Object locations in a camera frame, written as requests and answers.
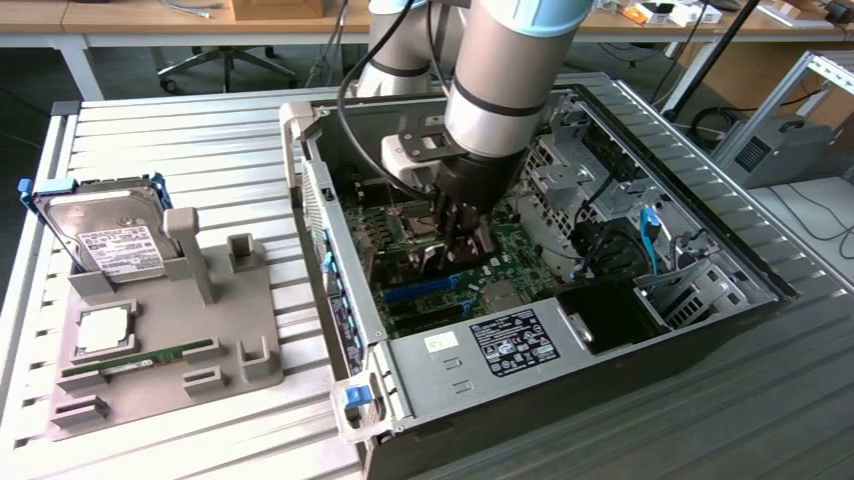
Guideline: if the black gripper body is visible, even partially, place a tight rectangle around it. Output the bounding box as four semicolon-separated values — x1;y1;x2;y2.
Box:
436;149;528;224

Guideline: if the green Dell motherboard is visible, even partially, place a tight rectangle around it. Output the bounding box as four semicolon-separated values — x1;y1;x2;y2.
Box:
339;169;559;341

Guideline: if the CPU socket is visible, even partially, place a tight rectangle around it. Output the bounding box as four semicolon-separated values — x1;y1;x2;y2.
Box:
392;202;441;240

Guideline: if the silver chipset heatsink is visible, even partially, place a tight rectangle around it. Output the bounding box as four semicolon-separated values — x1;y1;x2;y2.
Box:
483;282;527;311

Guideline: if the metal drive cage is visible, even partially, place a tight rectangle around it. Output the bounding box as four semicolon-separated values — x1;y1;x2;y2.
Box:
523;132;645;261

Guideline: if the black expansion slot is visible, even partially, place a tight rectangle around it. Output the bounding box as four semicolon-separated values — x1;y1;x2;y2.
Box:
392;317;472;337
388;301;468;324

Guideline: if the grey power supply unit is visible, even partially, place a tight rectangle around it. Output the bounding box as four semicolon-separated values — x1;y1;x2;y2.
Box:
372;298;595;432

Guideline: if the metal disk bay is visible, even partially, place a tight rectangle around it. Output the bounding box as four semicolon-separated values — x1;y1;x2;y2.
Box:
631;257;735;334

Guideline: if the open black PC case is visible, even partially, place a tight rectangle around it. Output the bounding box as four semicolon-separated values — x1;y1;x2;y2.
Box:
277;82;802;480

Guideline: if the blue case latch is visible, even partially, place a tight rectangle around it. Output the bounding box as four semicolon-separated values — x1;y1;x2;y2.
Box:
339;384;372;412

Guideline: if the orange white small box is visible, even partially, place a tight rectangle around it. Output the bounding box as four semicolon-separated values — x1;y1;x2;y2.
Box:
623;1;672;25

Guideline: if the black office chair base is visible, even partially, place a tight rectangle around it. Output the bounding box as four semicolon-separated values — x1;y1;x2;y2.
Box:
156;43;301;95

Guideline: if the black tripod pole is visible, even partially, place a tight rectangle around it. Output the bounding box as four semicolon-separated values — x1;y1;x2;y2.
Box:
659;0;763;121

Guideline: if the grey parts rack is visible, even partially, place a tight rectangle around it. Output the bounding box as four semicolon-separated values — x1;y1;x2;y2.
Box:
49;207;288;444

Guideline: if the grey computer tower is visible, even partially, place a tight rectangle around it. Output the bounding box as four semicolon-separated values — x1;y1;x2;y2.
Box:
723;113;840;190

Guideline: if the green RAM stick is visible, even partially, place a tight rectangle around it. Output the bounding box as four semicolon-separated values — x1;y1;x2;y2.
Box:
62;343;218;380

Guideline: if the silver hard disk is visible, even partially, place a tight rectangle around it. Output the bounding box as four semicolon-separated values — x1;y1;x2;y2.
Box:
36;187;182;286

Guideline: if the silver CPU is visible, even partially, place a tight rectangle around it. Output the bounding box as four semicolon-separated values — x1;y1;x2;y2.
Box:
74;308;133;352

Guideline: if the blue disk caddy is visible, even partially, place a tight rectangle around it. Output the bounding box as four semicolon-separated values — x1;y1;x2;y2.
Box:
16;171;176;276

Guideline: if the metal slat table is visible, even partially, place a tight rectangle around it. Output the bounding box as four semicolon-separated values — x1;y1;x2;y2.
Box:
0;72;854;480

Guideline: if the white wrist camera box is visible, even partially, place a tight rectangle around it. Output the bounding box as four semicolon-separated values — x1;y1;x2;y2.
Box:
377;127;461;195

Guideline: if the black SATA wire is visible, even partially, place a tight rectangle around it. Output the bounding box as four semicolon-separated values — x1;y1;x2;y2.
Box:
569;162;621;281

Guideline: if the blue SATA wire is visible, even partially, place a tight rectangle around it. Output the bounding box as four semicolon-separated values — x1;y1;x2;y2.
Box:
637;207;667;277

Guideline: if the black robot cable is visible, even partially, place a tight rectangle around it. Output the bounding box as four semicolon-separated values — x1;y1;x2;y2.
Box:
335;0;445;201

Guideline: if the coiled black cable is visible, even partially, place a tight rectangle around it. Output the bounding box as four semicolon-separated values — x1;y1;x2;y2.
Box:
688;106;743;150

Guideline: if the aluminium profile frame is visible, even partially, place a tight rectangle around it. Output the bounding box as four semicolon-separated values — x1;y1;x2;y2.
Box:
709;48;854;174

